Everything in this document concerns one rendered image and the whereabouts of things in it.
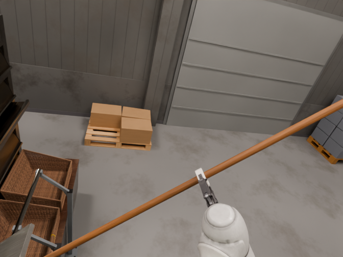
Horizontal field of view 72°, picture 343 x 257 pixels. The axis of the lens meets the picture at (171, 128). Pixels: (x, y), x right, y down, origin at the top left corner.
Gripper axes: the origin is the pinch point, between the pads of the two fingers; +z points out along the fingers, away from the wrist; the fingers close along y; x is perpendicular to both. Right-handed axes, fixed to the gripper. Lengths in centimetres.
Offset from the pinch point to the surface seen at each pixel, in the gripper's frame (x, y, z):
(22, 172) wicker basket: -166, 20, 128
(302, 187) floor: 110, 355, 176
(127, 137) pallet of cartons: -111, 130, 261
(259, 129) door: 118, 345, 344
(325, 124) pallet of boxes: 252, 398, 310
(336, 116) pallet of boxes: 270, 376, 299
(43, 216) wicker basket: -151, 45, 83
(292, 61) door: 223, 220, 343
